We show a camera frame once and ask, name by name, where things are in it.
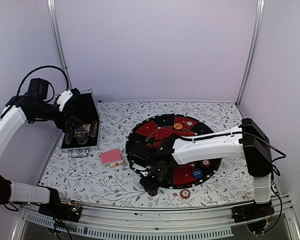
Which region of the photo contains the orange poker chip stack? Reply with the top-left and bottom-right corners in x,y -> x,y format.
180,189 -> 191,199

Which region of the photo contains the round red black poker mat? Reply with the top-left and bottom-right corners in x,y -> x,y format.
125,114 -> 222,189

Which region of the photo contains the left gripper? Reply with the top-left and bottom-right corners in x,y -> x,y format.
31,101 -> 84,133

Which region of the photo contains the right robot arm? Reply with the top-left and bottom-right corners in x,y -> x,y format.
139,118 -> 287,223

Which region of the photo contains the blue small blind button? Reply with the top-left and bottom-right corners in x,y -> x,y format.
191,168 -> 203,179

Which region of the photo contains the red playing card deck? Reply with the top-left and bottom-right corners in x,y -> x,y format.
100,148 -> 122,165

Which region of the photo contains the aluminium frame post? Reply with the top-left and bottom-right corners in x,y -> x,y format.
235,0 -> 265,108
46,0 -> 73,89

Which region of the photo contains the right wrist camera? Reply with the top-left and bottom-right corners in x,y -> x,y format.
128,143 -> 153,168

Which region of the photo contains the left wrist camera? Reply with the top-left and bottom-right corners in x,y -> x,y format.
55,88 -> 81,112

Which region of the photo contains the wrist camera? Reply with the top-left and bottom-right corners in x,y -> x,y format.
55,88 -> 81,112
128,143 -> 153,168

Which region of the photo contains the dark poker chip stack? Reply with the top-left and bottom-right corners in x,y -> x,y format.
148,191 -> 158,197

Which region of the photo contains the right aluminium frame post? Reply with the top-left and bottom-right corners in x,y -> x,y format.
235,0 -> 265,108

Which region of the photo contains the front aluminium rail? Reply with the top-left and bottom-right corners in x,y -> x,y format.
11,195 -> 300,240

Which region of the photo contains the floral table cloth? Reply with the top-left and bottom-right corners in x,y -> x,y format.
39,101 -> 255,209

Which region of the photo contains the aluminium poker case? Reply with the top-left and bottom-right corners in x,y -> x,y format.
60,88 -> 101,159

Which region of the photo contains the left aluminium frame post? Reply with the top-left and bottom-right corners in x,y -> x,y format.
46,0 -> 73,89

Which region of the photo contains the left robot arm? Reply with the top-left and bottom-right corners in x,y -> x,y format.
0,65 -> 83,225

